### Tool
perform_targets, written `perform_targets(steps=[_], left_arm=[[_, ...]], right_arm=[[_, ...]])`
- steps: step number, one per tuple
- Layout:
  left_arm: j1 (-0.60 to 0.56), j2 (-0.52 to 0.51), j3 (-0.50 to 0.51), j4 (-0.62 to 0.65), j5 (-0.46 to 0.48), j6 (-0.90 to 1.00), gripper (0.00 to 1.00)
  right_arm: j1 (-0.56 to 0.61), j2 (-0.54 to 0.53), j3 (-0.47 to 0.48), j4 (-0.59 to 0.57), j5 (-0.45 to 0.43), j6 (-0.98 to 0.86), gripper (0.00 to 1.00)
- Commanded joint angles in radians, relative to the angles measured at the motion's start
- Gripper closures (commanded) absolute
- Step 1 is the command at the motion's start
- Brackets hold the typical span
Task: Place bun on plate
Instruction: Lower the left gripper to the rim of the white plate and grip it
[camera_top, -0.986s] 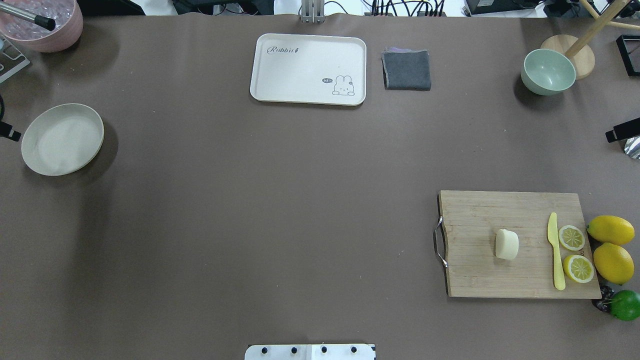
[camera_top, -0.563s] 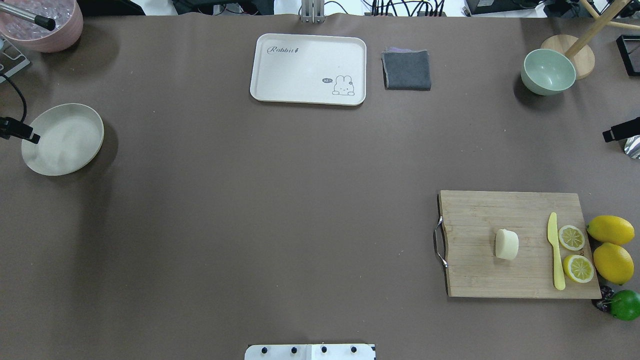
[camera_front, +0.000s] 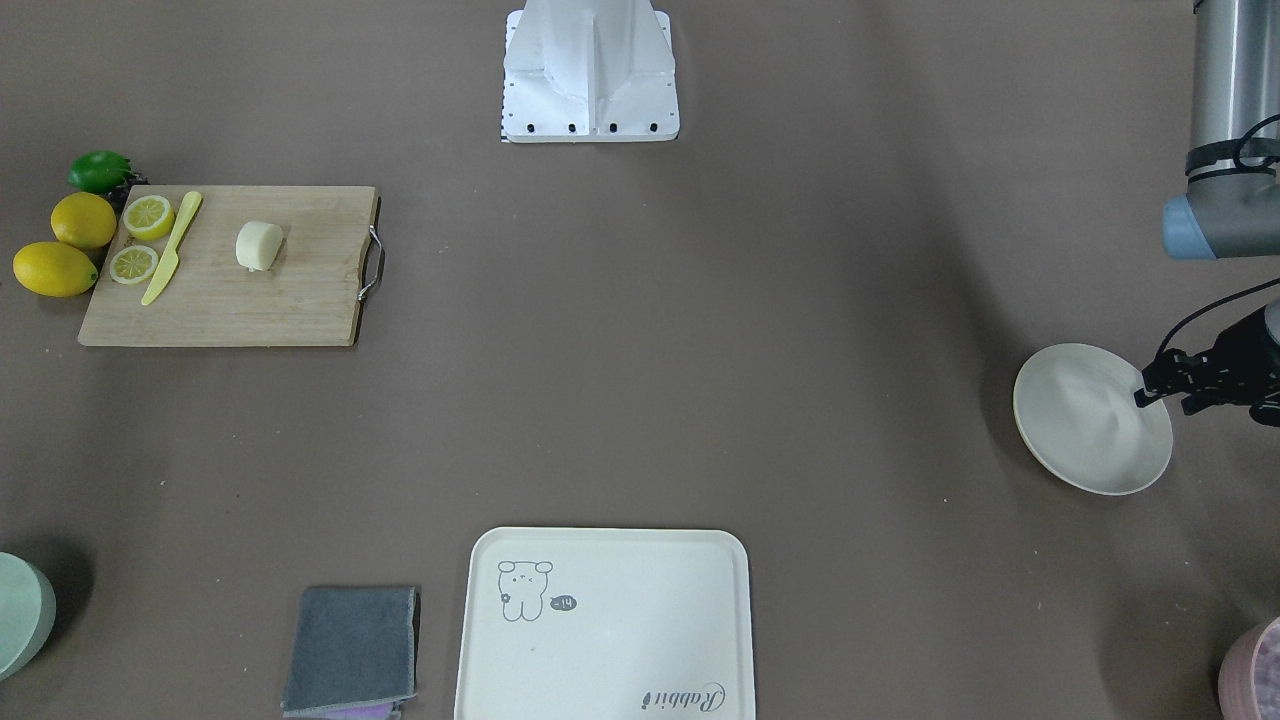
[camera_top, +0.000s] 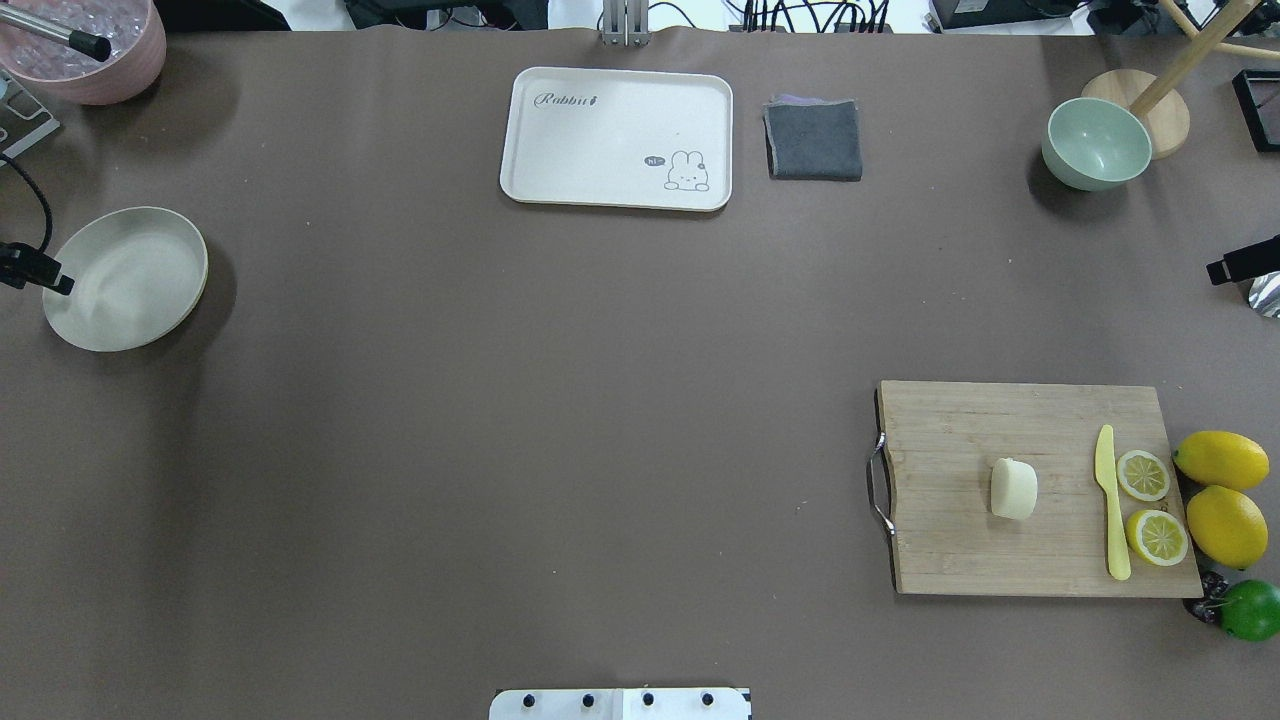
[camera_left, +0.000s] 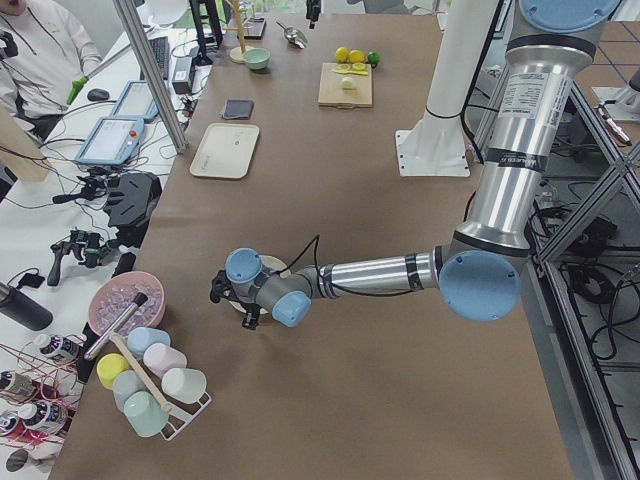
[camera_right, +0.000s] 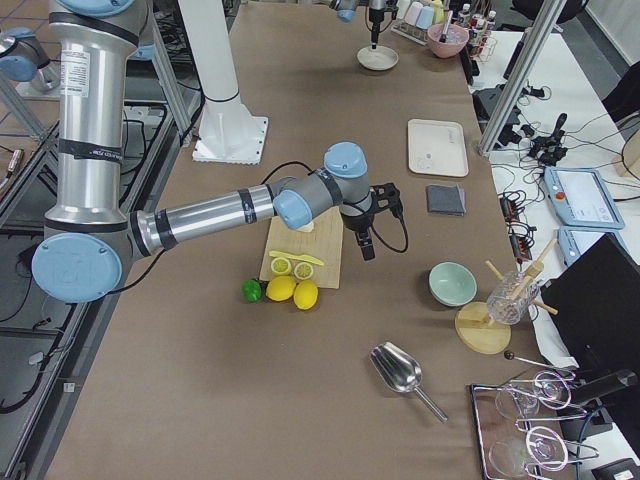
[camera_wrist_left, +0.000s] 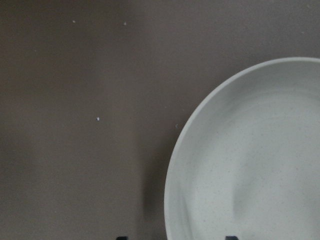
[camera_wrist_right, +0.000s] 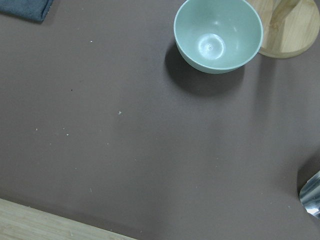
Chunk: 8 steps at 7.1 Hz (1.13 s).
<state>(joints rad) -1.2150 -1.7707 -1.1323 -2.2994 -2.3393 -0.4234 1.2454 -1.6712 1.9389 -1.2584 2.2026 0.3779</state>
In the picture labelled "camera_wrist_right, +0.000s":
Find mint green bowl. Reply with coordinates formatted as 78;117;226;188
173;0;264;74

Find wooden glass stand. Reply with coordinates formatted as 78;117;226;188
248;0;320;59

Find grey folded cloth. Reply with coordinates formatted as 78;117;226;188
0;0;53;23

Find steel ice scoop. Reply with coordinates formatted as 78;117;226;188
299;171;320;219

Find bamboo cutting board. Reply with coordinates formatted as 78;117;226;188
0;199;131;240

